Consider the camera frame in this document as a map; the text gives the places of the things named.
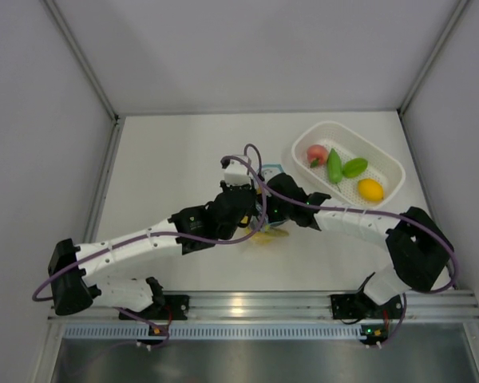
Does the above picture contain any clear zip top bag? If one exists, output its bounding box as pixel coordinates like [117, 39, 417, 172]
[245, 164, 287, 234]

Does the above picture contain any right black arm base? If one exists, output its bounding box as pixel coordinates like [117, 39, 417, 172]
[330, 293, 404, 321]

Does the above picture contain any red fake peach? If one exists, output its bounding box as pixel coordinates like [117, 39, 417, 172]
[307, 144, 329, 168]

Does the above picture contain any green fake vegetable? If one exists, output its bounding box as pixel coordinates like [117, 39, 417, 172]
[342, 157, 369, 179]
[327, 148, 342, 184]

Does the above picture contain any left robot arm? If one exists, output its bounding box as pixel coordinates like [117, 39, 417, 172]
[48, 184, 257, 319]

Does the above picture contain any yellow fake banana bunch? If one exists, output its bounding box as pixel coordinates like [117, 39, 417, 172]
[248, 227, 289, 246]

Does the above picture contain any aluminium mounting rail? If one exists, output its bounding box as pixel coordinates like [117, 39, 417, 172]
[47, 290, 479, 321]

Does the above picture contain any yellow fake lemon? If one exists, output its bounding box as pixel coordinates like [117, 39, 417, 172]
[357, 178, 385, 202]

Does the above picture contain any white perforated plastic basket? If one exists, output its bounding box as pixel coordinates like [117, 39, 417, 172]
[291, 121, 406, 208]

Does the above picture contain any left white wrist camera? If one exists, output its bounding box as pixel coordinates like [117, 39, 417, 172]
[220, 159, 251, 187]

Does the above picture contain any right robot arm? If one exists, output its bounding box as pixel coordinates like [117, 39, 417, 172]
[262, 173, 457, 317]

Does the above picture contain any white slotted cable duct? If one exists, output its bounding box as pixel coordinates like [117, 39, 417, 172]
[63, 322, 388, 340]

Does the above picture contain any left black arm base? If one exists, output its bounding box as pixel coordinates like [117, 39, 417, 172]
[127, 294, 190, 322]

